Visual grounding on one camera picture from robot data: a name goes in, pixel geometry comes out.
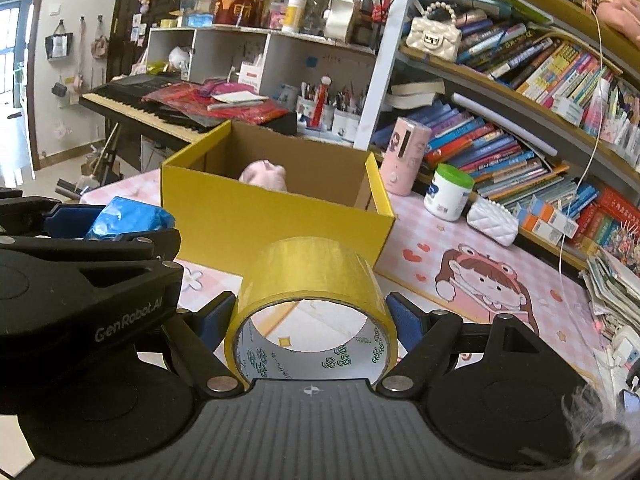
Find blue packet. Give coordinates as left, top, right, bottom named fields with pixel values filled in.
left=84, top=196, right=176, bottom=241

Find pink cylindrical canister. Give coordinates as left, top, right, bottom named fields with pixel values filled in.
left=380, top=116, right=432, bottom=196

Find large pink plush pig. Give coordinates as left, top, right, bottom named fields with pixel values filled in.
left=238, top=159, right=288, bottom=192

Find stack of papers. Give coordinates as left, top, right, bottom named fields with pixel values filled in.
left=580, top=247, right=640, bottom=346

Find pink printed tablecloth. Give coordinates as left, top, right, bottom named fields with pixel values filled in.
left=80, top=170, right=626, bottom=411

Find white pen cup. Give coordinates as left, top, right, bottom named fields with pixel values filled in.
left=332, top=107, right=366, bottom=143
left=297, top=95, right=333, bottom=131

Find white quilted pouch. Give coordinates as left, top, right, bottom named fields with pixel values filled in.
left=466, top=196, right=520, bottom=247

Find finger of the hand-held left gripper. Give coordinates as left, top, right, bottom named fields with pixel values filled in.
left=10, top=229, right=185, bottom=295
left=0, top=195, right=108, bottom=240

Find wooden bookshelf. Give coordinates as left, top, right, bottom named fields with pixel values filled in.
left=360, top=0, right=640, bottom=271

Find yellow tape roll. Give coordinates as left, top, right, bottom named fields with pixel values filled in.
left=224, top=236, right=399, bottom=391

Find pile of red packets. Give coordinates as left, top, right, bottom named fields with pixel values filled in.
left=142, top=79, right=291, bottom=126

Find pink doll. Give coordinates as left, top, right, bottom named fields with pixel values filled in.
left=597, top=0, right=640, bottom=48

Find white shelf unit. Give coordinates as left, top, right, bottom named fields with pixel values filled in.
left=145, top=25, right=381, bottom=146

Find black keyboard piano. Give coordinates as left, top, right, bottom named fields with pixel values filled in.
left=79, top=74, right=298, bottom=143

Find clear black-trimmed hanging bag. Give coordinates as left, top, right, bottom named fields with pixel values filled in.
left=45, top=19, right=74, bottom=61

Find cream pearl handle handbag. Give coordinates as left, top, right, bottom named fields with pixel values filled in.
left=406, top=2, right=462, bottom=61

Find row of colourful books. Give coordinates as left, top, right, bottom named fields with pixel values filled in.
left=372, top=25, right=616, bottom=206

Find white jar with green lid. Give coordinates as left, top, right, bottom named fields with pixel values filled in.
left=423, top=163, right=475, bottom=222

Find yellow cardboard box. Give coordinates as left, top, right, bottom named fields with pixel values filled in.
left=160, top=120, right=397, bottom=278

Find grey fuzzy sleeve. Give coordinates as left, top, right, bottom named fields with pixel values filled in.
left=562, top=385, right=640, bottom=476

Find stack of thick pale books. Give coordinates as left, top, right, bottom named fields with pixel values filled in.
left=382, top=79, right=446, bottom=111

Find pink hanging bag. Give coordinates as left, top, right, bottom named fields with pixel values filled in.
left=91, top=16, right=110, bottom=58

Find white cable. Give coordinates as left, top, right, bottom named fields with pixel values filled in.
left=556, top=0, right=604, bottom=281

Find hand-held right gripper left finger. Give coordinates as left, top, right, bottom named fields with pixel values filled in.
left=160, top=291, right=242, bottom=395

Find white ribbon roll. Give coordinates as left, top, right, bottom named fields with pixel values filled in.
left=325, top=0, right=363, bottom=41

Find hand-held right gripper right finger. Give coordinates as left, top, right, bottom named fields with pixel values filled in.
left=375, top=292, right=588, bottom=396

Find white box with red label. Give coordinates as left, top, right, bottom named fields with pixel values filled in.
left=237, top=62, right=263, bottom=91

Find white power strip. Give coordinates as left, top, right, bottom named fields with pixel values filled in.
left=607, top=325, right=640, bottom=376

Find white plastic bag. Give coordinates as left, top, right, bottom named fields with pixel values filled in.
left=167, top=46, right=192, bottom=78

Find red and white stick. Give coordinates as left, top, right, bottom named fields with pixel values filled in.
left=310, top=76, right=333, bottom=128

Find white bottle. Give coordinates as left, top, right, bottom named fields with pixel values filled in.
left=284, top=0, right=307, bottom=33

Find row of white orange boxes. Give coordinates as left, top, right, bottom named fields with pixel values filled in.
left=517, top=195, right=578, bottom=246

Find white rolled paper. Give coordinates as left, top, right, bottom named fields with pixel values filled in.
left=451, top=91, right=558, bottom=158

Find red boxed book set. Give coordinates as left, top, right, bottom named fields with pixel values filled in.
left=580, top=187, right=640, bottom=261

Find keyboard stand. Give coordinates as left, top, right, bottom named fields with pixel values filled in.
left=87, top=122, right=123, bottom=186

